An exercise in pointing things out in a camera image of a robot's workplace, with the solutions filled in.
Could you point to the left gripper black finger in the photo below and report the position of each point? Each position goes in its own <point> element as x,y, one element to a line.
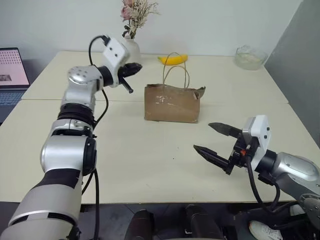
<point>126,86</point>
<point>133,68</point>

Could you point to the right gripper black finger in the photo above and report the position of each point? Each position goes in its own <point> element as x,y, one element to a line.
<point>225,128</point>
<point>212,155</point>

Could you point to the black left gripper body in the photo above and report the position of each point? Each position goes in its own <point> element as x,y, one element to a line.
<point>122,72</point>

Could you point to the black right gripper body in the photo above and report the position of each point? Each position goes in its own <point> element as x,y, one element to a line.
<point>241,155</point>

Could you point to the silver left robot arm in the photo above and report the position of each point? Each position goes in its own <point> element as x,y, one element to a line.
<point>62,152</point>

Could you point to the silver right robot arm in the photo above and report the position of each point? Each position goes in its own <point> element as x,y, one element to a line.
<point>295,167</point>

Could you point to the white ceramic vase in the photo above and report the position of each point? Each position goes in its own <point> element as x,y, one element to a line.
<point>132,50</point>

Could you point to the yellow banana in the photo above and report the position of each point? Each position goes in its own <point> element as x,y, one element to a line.
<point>172,60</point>

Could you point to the dried flower bouquet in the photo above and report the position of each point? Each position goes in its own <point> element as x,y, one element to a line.
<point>136,17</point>

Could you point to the dark rounded shape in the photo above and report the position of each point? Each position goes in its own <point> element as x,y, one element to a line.
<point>140,225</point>
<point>202,222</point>

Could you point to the clear glass bowl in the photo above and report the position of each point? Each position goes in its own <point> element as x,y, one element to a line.
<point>250,58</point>

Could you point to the white sneaker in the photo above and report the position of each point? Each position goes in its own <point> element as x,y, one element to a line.
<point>265,231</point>

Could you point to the open laptop computer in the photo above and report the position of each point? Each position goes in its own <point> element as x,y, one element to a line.
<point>11,75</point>

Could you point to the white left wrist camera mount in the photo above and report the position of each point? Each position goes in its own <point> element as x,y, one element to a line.
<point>115,52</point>

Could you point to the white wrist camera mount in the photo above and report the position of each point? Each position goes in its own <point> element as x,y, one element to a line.
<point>115,52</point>
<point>261,135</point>

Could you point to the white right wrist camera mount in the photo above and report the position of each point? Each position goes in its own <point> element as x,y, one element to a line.
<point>261,135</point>

